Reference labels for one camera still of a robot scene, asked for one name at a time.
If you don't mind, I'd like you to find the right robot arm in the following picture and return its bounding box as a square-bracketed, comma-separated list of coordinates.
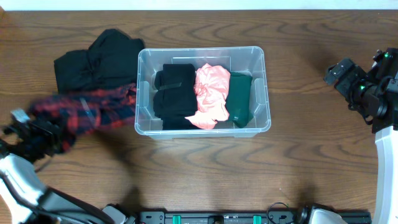
[324, 48, 397, 223]

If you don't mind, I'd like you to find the red navy plaid shirt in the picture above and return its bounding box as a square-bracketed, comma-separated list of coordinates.
[28, 83, 137, 153]

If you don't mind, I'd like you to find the salmon pink garment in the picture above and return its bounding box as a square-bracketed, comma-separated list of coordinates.
[186, 63, 231, 129]

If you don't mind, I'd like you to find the black cloth with band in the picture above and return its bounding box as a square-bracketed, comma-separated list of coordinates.
[162, 116, 199, 130]

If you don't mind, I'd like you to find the large black folded garment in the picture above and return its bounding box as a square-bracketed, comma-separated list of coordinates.
[53, 29, 145, 94]

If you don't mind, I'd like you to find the black mounting rail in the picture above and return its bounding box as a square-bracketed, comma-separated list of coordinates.
[134, 210, 372, 224]

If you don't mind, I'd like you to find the black cloth with strap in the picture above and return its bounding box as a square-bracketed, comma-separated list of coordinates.
[153, 63, 198, 118]

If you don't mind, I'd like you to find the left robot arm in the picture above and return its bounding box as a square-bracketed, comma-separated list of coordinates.
[1, 116, 136, 223]

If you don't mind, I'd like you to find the dark green folded cloth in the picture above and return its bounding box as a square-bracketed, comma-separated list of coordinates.
[226, 72, 252, 128]

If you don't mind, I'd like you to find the clear plastic storage bin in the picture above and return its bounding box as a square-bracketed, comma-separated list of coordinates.
[134, 46, 271, 139]

